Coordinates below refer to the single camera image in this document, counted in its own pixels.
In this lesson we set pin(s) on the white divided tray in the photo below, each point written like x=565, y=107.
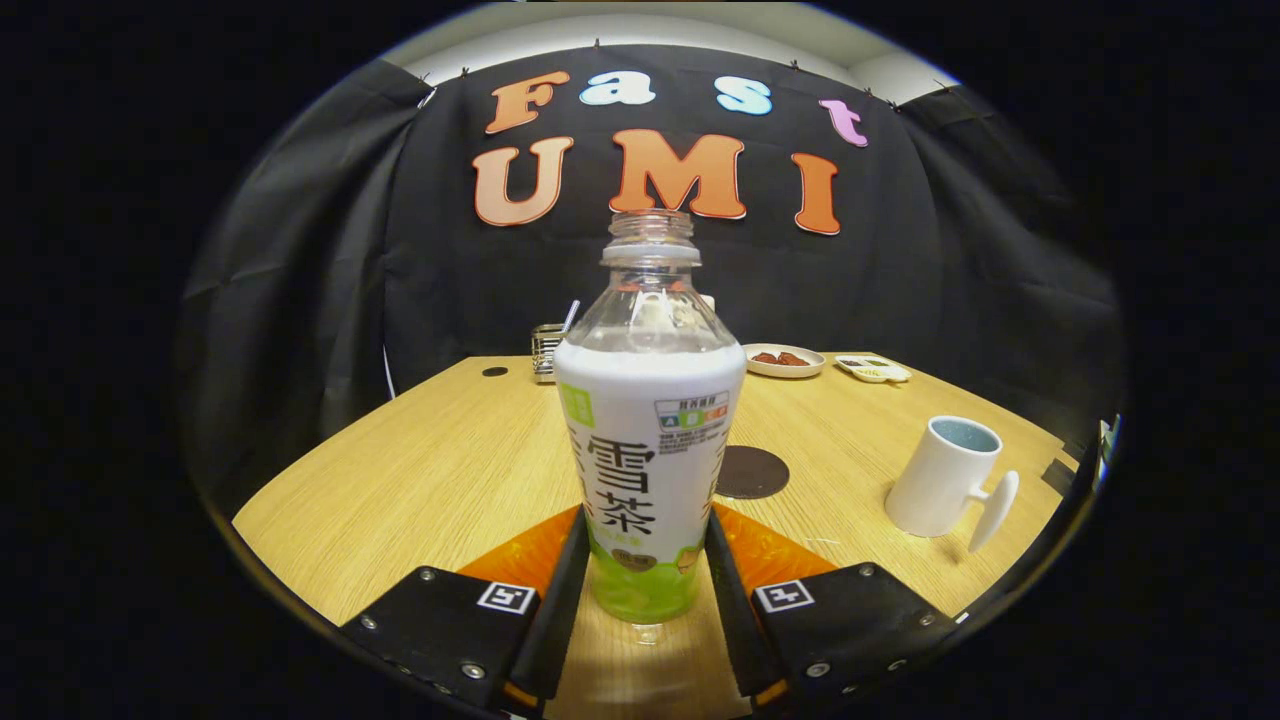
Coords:
x=895, y=372

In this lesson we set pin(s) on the pen in holder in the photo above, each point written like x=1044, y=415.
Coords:
x=571, y=315

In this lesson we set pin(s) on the white green label juice bottle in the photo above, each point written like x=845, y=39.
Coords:
x=650, y=440

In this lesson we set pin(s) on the metal mesh pen holder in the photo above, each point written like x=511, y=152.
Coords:
x=545, y=350

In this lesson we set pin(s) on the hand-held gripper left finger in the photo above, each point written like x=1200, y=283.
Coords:
x=565, y=610

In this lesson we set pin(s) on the white ceramic cup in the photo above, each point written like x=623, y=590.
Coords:
x=935, y=490

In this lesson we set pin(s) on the round white plate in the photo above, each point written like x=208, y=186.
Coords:
x=770, y=371

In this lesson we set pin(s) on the wooden table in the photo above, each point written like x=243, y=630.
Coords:
x=430, y=480

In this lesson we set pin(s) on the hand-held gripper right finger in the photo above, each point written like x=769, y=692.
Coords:
x=735, y=620

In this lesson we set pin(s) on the black backdrop cloth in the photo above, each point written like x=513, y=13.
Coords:
x=300, y=300

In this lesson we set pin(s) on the dark round coaster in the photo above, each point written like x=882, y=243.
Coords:
x=755, y=472

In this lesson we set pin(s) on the brown food pieces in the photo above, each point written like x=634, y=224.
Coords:
x=780, y=358

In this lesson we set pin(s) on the small black block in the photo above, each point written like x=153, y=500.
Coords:
x=1058, y=477

